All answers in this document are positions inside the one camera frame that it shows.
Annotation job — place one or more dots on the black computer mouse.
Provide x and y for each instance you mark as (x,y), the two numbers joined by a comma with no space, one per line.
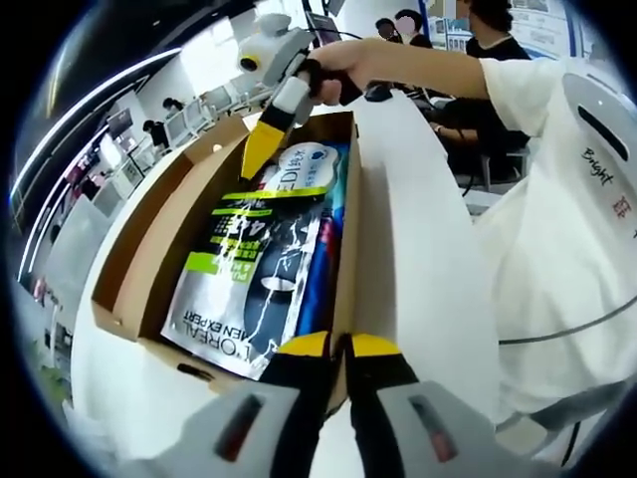
(379,93)

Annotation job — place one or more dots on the white printed shirt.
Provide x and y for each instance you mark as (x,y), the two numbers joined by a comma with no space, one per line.
(547,224)

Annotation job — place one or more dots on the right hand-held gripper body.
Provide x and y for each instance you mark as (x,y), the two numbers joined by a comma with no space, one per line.
(283,50)

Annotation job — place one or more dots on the dark hanging monitor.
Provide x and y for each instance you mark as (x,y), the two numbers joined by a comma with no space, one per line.
(119,121)

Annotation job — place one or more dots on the blue wall display board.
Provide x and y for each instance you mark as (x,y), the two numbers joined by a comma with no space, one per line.
(537,25)

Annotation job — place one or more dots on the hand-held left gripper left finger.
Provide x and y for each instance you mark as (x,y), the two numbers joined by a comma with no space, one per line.
(239,433)

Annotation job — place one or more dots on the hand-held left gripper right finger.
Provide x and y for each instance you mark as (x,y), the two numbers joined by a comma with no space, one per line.
(428,433)

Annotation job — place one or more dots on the white swivel desk chair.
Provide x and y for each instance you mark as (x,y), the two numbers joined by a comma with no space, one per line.
(512,159)

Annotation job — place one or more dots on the white blue wet wipes pack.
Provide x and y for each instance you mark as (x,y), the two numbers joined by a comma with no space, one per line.
(306,167)

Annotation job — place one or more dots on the person's right hand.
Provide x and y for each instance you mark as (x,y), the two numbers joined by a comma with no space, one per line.
(358,65)

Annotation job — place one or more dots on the brown cardboard shoe box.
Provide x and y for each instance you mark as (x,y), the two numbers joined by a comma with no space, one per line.
(164,239)

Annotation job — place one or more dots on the white chest-worn device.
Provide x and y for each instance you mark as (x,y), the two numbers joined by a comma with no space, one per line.
(587,94)

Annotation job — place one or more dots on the blue soft tissue pack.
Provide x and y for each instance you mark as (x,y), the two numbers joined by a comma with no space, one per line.
(326,269)

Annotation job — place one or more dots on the row of white office chairs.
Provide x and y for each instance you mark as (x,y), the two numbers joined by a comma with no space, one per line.
(191,119)

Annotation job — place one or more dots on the black green mask packet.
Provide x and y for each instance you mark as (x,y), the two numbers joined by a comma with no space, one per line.
(234,279)

